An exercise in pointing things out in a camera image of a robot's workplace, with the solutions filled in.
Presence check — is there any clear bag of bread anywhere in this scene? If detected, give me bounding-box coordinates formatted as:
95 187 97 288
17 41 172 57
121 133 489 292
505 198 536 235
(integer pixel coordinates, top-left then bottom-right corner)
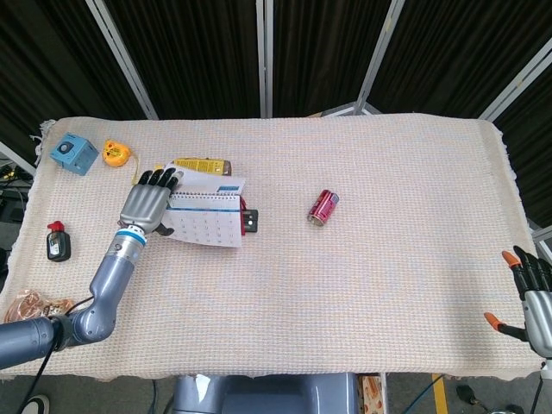
3 291 78 323

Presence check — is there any orange printed carton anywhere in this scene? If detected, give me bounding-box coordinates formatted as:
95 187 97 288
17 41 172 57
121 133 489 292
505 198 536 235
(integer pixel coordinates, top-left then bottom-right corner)
360 374 388 414

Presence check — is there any red soda can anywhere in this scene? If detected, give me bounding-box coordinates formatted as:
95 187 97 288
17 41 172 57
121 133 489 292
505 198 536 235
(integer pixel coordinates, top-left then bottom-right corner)
306 189 340 227

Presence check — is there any white spiral desk calendar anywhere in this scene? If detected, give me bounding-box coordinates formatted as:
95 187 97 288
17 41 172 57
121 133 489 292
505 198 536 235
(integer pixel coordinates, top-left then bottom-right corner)
148 162 248 248

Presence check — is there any black floor object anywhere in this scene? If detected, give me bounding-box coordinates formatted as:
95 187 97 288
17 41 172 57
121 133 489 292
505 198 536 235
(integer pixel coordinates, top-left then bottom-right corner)
455 384 480 407

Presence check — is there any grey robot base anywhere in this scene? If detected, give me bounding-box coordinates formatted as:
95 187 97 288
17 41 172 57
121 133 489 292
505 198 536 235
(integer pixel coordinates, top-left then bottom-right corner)
172 373 360 414

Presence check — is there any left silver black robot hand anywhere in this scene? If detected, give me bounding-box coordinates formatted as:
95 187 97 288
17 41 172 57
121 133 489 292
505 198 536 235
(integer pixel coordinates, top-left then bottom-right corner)
117 168 185 237

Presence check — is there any black bottle with red cap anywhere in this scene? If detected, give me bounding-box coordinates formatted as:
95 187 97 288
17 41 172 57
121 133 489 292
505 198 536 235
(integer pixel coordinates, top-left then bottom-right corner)
46 220 72 263

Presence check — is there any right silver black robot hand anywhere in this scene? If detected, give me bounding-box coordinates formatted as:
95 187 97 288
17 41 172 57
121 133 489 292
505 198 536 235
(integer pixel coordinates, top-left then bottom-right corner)
483 245 552 359

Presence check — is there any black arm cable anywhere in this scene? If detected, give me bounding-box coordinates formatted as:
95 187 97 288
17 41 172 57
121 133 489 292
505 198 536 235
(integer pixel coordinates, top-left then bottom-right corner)
16 296 95 414

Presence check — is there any yellow tape measure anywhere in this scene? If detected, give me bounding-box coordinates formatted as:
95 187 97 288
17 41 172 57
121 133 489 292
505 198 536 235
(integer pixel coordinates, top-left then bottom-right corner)
102 140 141 186

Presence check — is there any beige woven tablecloth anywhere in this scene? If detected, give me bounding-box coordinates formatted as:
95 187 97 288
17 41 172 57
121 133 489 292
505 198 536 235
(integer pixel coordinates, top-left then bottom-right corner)
0 115 538 384

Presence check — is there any white and black shoe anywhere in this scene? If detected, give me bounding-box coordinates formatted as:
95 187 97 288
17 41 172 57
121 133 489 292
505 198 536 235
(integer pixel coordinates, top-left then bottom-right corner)
21 393 51 414

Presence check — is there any small blue cardboard box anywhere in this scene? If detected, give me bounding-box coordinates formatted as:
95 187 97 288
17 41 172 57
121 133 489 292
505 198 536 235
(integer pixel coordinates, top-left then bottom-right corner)
48 131 99 177

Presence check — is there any blue floor cable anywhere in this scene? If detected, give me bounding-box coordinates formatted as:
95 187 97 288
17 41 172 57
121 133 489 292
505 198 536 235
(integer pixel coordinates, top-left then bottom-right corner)
405 374 446 414

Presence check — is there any black folding screen with frames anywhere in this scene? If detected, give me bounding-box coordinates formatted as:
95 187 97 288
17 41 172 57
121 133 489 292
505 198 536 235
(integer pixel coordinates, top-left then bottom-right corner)
0 0 552 229

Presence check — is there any yellow label tea bottle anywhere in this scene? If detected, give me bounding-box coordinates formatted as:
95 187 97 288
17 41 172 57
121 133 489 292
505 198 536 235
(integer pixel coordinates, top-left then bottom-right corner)
172 158 233 177

